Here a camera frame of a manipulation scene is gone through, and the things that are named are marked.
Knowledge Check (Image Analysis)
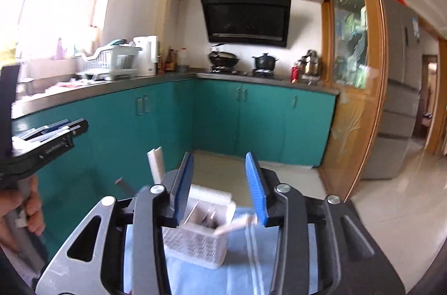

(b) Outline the person's left hand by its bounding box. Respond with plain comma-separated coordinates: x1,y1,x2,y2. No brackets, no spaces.
0,174,47,254

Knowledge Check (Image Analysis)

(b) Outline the white plastic utensil basket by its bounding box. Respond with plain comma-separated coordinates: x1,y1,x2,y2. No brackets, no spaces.
162,183,239,269

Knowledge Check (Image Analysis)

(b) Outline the blue striped cloth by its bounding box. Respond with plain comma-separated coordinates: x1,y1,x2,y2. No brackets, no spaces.
122,222,317,295

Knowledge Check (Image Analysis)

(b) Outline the dark sauce bottle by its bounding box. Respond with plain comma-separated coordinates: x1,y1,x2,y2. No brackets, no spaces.
164,47,175,73

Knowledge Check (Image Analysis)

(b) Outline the black cooking pot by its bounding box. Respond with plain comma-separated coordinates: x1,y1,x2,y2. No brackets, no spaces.
252,53,280,72

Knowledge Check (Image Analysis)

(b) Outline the wooden door frame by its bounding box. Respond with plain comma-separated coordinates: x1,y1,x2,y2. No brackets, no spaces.
417,19,447,157

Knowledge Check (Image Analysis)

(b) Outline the wooden glass door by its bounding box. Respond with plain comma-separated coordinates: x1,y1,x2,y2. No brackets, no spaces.
320,0,389,203

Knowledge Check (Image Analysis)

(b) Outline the black wok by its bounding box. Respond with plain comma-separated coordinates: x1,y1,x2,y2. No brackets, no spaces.
208,43,242,71

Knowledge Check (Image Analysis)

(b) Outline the white chopstick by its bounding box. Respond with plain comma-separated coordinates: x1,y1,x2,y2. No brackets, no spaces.
146,146,165,184
214,214,260,237

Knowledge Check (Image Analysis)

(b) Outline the black range hood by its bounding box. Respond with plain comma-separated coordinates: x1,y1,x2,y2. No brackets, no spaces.
199,0,293,49

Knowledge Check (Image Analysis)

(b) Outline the teal base cabinet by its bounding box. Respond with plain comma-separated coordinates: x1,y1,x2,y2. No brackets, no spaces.
193,77,337,167
10,78,195,268

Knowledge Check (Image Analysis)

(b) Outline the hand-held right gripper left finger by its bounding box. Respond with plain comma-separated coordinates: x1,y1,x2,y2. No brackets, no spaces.
35,151,195,295

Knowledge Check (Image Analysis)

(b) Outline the white dish rack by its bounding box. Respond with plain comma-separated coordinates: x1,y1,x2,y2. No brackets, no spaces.
75,40,144,81

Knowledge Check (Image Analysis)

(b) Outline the gas stove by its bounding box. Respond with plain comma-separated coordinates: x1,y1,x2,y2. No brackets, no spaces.
204,68,280,78

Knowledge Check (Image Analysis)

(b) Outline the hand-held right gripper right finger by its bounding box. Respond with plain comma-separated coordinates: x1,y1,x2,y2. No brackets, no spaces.
245,151,406,295

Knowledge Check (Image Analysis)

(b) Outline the black ribbed chopstick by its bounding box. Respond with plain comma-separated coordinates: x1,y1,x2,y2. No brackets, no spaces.
115,178,135,195

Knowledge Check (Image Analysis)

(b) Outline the grey kitchen countertop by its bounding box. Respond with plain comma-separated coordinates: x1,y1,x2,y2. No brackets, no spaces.
10,71,341,119

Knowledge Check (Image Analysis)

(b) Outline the grey refrigerator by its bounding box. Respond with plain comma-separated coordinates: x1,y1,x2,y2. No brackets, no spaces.
362,0,431,181

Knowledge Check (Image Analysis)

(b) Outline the white electric kettle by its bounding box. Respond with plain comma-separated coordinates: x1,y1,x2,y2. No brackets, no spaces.
133,35,159,77

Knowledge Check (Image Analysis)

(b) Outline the steel kettle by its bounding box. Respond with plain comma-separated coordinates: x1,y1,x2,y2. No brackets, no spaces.
300,50,324,78

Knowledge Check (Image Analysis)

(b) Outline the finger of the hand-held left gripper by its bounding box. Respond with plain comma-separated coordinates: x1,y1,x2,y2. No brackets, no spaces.
41,119,89,136
20,128,75,146

